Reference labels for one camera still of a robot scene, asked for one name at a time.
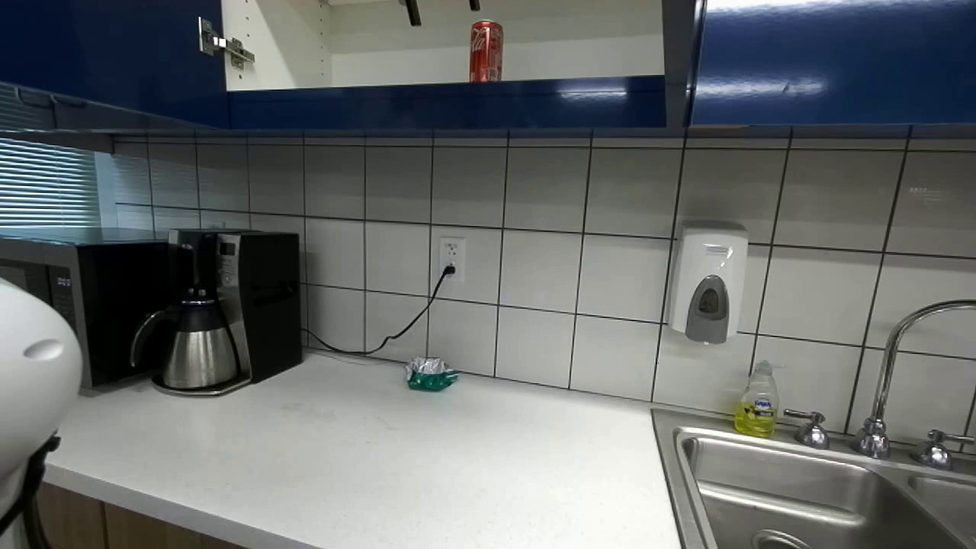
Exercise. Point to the red soda can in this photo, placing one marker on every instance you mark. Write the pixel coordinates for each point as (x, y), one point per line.
(485, 49)

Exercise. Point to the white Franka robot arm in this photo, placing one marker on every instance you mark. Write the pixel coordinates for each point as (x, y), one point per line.
(31, 376)

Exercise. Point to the metal cabinet hinge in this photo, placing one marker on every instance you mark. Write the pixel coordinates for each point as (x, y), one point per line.
(222, 47)

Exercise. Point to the blue cabinet door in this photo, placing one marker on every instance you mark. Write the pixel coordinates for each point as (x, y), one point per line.
(832, 63)
(101, 49)

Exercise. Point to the black steel coffee maker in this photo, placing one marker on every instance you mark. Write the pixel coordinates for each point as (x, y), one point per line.
(264, 306)

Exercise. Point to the green dish with sponge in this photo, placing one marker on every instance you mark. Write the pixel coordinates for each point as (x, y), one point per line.
(432, 379)

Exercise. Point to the stainless steel coffee carafe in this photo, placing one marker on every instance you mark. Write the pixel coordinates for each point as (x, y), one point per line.
(200, 353)

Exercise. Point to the white window blinds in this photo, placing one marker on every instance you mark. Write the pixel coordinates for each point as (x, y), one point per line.
(48, 186)

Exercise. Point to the black microwave oven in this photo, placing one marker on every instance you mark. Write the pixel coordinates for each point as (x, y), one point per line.
(110, 306)

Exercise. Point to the yellow dish soap bottle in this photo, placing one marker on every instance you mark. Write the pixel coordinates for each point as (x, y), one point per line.
(756, 406)

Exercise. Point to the chrome gooseneck faucet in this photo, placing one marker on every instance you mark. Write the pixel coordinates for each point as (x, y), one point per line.
(894, 347)

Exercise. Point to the stainless steel sink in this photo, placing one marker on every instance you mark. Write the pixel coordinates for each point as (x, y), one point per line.
(813, 499)

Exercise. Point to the white wall outlet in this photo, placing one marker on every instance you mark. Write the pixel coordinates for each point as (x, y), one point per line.
(452, 255)

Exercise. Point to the white wall soap dispenser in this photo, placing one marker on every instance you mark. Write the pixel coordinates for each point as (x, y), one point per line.
(706, 284)

